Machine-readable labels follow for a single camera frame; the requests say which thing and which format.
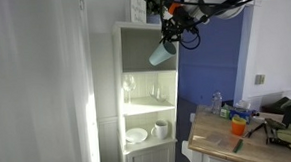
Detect light blue plastic cup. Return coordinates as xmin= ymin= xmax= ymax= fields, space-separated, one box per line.
xmin=146 ymin=39 xmax=179 ymax=68

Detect clear plastic water bottle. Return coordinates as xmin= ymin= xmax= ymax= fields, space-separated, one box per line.
xmin=210 ymin=91 xmax=224 ymax=116

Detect green marker pen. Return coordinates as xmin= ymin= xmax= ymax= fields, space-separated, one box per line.
xmin=232 ymin=138 xmax=245 ymax=154

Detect tall clear wine glass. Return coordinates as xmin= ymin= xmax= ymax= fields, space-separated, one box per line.
xmin=121 ymin=73 xmax=138 ymax=105

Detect short clear stemless glass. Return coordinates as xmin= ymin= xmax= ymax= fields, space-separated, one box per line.
xmin=154 ymin=85 xmax=169 ymax=104
xmin=148 ymin=82 xmax=158 ymax=99

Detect clear plastic sheet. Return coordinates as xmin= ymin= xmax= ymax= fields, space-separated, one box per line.
xmin=204 ymin=129 xmax=237 ymax=150

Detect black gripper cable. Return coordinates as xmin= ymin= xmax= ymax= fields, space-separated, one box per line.
xmin=167 ymin=0 xmax=275 ymax=52

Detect wooden table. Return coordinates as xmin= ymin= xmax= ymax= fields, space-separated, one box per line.
xmin=181 ymin=136 xmax=244 ymax=162

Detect white open shelf cabinet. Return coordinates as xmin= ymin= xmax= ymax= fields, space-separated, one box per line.
xmin=111 ymin=17 xmax=188 ymax=162

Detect black handled pliers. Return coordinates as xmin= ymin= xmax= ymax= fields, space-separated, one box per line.
xmin=245 ymin=121 xmax=267 ymax=139

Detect white bowl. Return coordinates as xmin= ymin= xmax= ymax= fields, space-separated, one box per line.
xmin=124 ymin=126 xmax=150 ymax=145

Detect white door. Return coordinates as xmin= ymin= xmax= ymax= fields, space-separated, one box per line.
xmin=0 ymin=0 xmax=102 ymax=162

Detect black metal hand tools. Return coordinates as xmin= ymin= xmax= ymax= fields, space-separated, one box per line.
xmin=263 ymin=115 xmax=291 ymax=148

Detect white ceramic mug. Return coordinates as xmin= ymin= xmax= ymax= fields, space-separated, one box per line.
xmin=150 ymin=119 xmax=170 ymax=141

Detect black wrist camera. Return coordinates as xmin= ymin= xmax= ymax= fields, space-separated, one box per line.
xmin=166 ymin=0 xmax=196 ymax=22

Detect wall light switch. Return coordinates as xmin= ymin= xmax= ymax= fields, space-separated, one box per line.
xmin=253 ymin=73 xmax=267 ymax=86

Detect green potted plant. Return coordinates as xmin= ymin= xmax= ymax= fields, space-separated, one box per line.
xmin=136 ymin=0 xmax=167 ymax=26

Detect blue tissue box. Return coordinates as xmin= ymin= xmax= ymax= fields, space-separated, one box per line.
xmin=228 ymin=98 xmax=256 ymax=126

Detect small green box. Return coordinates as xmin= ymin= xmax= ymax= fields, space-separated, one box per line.
xmin=219 ymin=103 xmax=235 ymax=119

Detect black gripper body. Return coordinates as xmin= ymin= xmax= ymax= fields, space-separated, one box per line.
xmin=161 ymin=15 xmax=192 ymax=37

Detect white lettered sign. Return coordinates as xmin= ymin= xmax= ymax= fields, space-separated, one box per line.
xmin=128 ymin=0 xmax=148 ymax=25

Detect orange plastic cup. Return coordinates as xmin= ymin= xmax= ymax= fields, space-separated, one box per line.
xmin=229 ymin=115 xmax=248 ymax=137

